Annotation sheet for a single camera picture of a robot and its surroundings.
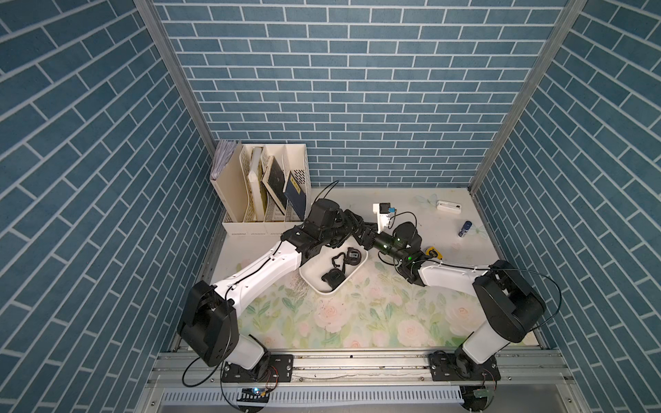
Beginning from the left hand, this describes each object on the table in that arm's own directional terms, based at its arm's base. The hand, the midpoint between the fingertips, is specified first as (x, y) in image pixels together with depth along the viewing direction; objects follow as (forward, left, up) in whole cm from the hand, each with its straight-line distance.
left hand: (367, 225), depth 78 cm
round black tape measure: (+1, +3, -21) cm, 21 cm away
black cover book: (+27, +34, -8) cm, 44 cm away
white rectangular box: (+26, -40, -20) cm, 52 cm away
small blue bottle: (+12, -41, -16) cm, 46 cm away
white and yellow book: (+19, +37, +1) cm, 42 cm away
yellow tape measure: (+3, -28, -21) cm, 35 cm away
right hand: (+1, +4, -2) cm, 5 cm away
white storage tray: (+1, +13, -23) cm, 27 cm away
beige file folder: (+21, +49, -3) cm, 53 cm away
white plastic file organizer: (+37, +28, -3) cm, 47 cm away
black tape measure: (-8, +10, -20) cm, 24 cm away
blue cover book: (+24, +26, -13) cm, 38 cm away
